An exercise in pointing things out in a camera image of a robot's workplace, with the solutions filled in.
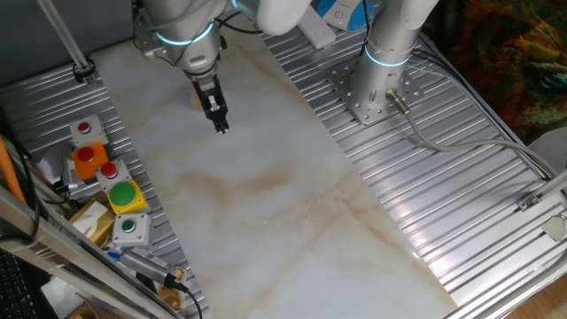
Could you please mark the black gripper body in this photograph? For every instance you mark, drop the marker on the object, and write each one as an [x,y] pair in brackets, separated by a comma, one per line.
[208,95]

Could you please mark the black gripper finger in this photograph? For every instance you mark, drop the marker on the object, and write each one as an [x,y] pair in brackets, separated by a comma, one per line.
[219,126]
[226,124]

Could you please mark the small wooden block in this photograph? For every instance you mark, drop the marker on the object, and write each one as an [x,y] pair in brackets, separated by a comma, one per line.
[195,103]

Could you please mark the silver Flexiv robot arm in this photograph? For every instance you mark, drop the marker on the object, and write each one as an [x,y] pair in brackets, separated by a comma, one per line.
[190,22]

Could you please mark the grey box large red button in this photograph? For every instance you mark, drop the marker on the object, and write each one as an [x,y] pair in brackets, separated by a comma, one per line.
[111,173]

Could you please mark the yellow box green button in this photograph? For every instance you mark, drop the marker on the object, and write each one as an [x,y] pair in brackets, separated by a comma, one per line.
[125,197]

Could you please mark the black pole clamp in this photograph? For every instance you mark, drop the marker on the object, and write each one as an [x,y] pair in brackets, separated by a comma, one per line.
[84,71]

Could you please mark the grey box small red button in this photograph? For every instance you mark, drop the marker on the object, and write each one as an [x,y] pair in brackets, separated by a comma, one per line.
[86,129]

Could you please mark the orange box red button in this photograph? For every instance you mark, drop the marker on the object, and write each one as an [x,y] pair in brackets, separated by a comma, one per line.
[88,158]

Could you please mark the grey box green button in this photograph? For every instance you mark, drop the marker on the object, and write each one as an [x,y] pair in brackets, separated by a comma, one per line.
[130,229]

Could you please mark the silver cylindrical device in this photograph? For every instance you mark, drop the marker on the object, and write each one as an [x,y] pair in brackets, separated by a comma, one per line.
[146,263]

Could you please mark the blue and white device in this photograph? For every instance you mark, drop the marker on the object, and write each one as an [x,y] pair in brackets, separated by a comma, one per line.
[341,13]

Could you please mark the yellow cardboard box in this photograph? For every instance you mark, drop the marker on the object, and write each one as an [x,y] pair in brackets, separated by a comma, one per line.
[93,219]

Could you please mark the aluminium pole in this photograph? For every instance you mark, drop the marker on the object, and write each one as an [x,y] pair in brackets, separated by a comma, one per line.
[64,33]

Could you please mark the orange rod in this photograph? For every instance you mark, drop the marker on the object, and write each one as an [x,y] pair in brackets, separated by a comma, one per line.
[10,173]

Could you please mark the black keyboard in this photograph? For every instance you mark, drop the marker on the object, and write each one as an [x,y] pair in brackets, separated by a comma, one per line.
[15,290]

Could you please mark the colourful patterned cloth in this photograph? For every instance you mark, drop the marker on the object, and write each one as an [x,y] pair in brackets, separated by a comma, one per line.
[509,57]

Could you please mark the white round object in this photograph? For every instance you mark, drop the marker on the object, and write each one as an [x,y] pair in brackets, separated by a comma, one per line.
[549,150]

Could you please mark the aluminium profile bar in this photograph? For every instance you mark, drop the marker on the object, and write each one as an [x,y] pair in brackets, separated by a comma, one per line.
[553,184]

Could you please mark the small metal plate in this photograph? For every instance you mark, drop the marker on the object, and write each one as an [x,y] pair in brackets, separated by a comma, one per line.
[556,228]

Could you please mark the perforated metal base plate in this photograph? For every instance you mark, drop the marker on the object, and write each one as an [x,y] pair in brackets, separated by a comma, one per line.
[412,88]

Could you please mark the aluminium frame beam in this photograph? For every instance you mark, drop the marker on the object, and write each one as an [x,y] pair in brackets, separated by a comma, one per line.
[66,261]

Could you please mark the small metal corner bracket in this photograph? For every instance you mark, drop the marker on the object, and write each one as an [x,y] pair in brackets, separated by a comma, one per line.
[528,202]

